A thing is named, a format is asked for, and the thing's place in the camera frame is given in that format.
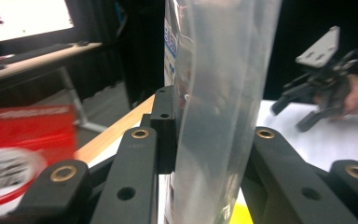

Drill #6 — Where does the light desk top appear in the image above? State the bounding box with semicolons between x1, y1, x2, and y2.
0;41;103;87

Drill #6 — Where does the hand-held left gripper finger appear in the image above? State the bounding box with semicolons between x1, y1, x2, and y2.
150;85;179;175

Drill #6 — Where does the white table mat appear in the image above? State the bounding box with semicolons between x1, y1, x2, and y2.
88;99;358;224

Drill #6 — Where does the clear bag of dark seaweed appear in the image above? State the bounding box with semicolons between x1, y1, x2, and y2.
162;0;283;224

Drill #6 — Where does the red seasoning packet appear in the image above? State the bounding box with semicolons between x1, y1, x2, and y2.
0;105;77;209

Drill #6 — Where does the white metal desk frame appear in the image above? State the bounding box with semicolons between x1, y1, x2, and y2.
57;66;108;134

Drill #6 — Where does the bright computer monitor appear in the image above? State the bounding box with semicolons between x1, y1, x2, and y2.
0;0;75;45

